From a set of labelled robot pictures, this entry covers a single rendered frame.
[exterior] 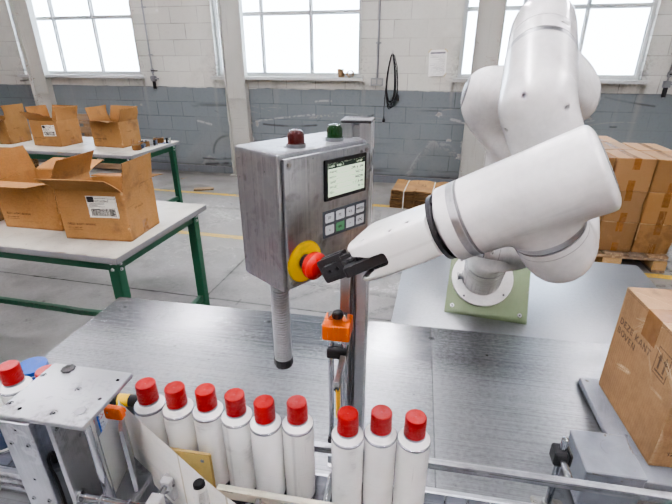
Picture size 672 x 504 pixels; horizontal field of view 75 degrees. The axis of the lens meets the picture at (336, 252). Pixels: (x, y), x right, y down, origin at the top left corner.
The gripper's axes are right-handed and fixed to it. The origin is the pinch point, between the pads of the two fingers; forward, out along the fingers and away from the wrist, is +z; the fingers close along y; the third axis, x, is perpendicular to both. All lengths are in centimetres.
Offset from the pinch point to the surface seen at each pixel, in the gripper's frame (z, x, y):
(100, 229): 166, -38, -83
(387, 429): 7.1, 27.3, -2.5
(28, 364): 93, -4, 0
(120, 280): 158, -13, -73
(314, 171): -1.6, -12.0, -3.3
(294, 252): 4.6, -3.8, 0.4
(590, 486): -14, 51, -15
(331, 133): -3.3, -15.6, -9.2
